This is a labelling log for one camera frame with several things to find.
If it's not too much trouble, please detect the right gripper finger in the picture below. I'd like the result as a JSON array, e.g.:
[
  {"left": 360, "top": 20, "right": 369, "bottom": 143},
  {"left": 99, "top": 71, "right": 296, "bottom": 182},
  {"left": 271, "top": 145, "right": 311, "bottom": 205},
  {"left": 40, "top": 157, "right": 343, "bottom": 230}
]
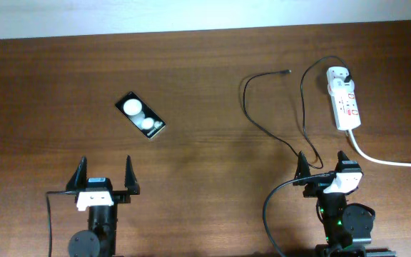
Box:
[
  {"left": 338, "top": 151, "right": 351, "bottom": 164},
  {"left": 293, "top": 151, "right": 311, "bottom": 186}
]

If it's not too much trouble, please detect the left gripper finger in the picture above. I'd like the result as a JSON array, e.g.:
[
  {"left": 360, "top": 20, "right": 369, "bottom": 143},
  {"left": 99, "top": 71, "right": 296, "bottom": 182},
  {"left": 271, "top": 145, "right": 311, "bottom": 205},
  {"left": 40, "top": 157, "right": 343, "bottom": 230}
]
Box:
[
  {"left": 66, "top": 156, "right": 87, "bottom": 191},
  {"left": 124, "top": 155, "right": 141, "bottom": 195}
]

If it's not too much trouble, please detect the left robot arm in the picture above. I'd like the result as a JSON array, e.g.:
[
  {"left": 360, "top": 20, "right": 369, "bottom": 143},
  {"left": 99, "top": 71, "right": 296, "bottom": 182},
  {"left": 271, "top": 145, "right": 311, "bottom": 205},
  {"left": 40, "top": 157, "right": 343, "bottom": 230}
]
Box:
[{"left": 66, "top": 156, "right": 140, "bottom": 257}]

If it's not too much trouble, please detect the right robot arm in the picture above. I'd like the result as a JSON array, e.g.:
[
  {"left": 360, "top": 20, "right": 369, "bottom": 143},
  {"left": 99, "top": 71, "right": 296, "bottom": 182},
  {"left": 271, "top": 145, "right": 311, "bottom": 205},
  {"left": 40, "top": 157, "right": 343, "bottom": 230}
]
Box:
[{"left": 293, "top": 151, "right": 397, "bottom": 257}]

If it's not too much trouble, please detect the white charger plug adapter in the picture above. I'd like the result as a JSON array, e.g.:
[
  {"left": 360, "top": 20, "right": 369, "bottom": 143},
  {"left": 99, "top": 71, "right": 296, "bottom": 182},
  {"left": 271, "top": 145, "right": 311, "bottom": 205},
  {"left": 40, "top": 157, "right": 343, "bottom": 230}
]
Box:
[{"left": 328, "top": 78, "right": 355, "bottom": 96}]

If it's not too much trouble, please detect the white power strip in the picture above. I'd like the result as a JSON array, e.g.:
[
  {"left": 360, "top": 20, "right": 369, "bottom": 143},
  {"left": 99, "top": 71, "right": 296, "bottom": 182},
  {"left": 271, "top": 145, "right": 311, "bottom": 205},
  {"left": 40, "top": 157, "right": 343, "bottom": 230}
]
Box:
[{"left": 326, "top": 66, "right": 361, "bottom": 131}]

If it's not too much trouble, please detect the white power strip cord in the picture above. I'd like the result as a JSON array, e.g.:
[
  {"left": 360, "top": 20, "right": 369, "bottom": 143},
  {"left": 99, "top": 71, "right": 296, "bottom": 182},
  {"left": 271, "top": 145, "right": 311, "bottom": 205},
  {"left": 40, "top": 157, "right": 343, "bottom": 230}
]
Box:
[{"left": 345, "top": 128, "right": 411, "bottom": 170}]

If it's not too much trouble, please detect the black charger cable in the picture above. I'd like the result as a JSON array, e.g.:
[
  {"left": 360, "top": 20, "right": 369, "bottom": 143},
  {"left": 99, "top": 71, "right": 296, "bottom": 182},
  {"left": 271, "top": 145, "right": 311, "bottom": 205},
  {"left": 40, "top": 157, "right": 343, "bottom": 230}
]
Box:
[{"left": 242, "top": 55, "right": 352, "bottom": 170}]

